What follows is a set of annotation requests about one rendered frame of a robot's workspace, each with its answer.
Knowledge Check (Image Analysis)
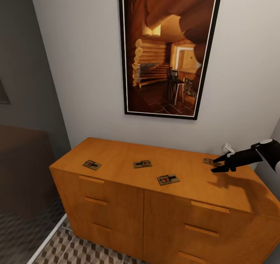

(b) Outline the mousetrap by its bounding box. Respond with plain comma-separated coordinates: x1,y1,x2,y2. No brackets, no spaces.
134,160,152,168
157,173,180,186
203,158,223,167
83,160,102,171

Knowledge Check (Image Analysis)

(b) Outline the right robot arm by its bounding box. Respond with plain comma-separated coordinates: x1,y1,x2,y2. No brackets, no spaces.
211,139,280,177

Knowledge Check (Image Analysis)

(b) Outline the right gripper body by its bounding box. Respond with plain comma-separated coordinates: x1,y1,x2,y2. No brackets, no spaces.
225,151,251,172

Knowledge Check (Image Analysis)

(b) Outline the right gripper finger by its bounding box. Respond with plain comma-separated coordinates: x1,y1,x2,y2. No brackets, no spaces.
214,154,226,162
211,162,229,173

